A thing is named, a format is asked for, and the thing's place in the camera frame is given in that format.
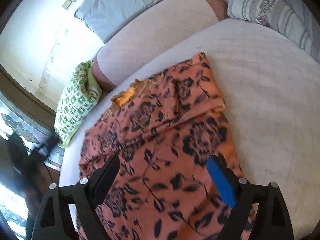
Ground orange black floral garment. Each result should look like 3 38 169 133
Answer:
79 53 242 239

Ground stained glass wooden door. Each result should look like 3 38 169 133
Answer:
1 67 57 239

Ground green white patterned pillow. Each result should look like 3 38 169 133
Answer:
54 60 102 148

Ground striped grey blanket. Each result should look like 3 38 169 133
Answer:
227 0 319 61

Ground light blue pillow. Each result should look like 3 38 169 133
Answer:
74 0 163 42

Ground pink bolster cushion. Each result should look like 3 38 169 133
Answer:
92 0 227 92

